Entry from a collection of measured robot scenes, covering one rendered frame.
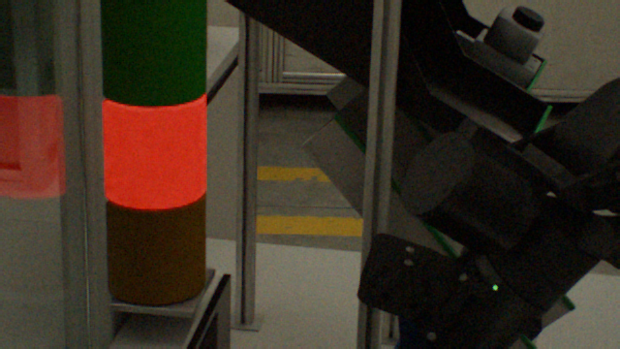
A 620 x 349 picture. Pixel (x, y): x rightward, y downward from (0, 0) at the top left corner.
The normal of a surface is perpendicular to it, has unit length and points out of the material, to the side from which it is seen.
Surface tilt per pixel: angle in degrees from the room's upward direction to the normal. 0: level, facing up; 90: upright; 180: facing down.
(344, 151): 90
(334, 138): 90
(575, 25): 90
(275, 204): 0
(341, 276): 0
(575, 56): 90
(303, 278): 0
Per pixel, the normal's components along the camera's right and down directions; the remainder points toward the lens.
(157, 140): 0.15, 0.36
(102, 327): -0.14, 0.35
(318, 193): 0.04, -0.93
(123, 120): -0.43, 0.31
